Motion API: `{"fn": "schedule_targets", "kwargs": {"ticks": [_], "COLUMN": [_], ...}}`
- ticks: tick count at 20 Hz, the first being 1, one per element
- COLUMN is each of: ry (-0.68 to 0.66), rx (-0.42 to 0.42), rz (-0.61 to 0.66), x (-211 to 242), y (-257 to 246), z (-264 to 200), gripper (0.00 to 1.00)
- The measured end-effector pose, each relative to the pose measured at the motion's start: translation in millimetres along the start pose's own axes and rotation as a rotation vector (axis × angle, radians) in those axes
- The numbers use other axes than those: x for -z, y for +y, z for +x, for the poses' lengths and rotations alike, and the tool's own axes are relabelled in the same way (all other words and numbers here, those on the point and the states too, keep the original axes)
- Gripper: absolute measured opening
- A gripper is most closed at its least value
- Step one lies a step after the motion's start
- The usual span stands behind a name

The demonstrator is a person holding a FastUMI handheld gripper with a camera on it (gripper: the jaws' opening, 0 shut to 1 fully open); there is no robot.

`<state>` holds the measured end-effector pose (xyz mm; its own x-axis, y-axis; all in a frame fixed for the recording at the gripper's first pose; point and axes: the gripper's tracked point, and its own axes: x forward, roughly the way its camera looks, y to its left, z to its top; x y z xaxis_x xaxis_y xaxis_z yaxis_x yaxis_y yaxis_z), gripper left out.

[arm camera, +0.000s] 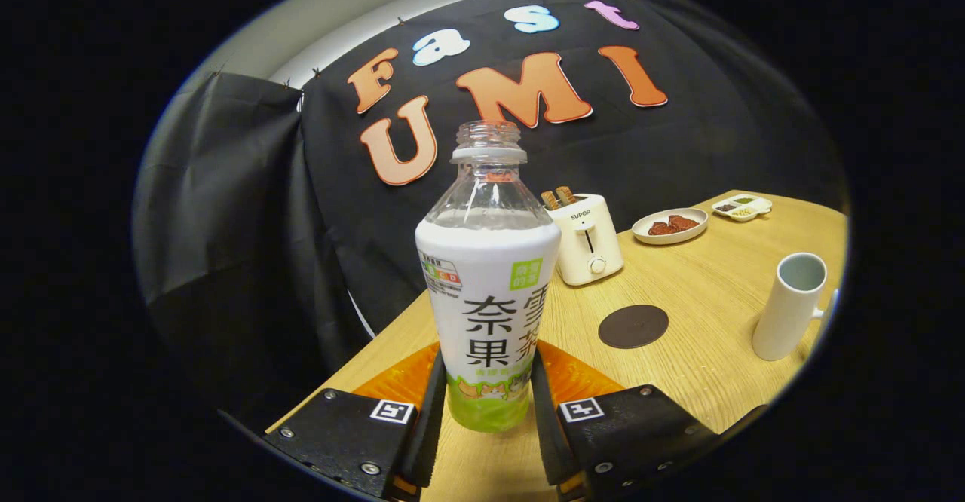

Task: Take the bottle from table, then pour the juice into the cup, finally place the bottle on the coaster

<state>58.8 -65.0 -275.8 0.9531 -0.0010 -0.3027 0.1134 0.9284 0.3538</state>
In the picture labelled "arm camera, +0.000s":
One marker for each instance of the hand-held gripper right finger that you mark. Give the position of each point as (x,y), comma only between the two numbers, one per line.
(544,434)

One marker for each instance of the wooden table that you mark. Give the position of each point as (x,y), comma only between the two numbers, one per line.
(693,381)

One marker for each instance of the white divided condiment dish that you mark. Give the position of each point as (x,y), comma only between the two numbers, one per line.
(742,207)

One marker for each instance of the dark round coaster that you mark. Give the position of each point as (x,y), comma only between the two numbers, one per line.
(633,326)

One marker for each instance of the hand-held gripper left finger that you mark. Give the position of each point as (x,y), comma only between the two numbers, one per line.
(431,427)

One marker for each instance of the dark red meat piece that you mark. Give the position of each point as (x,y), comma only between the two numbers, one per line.
(660,228)
(684,222)

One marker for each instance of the white round plate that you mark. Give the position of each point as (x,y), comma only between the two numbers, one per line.
(663,239)

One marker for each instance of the white green label juice bottle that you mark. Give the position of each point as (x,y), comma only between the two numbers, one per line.
(482,291)

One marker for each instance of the white cup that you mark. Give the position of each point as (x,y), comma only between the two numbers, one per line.
(784,313)

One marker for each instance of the white toaster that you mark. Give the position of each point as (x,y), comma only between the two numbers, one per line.
(584,249)

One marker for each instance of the black backdrop cloth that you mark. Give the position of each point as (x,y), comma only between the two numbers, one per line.
(678,148)

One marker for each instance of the brown bread slice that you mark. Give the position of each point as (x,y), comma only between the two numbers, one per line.
(551,200)
(566,195)

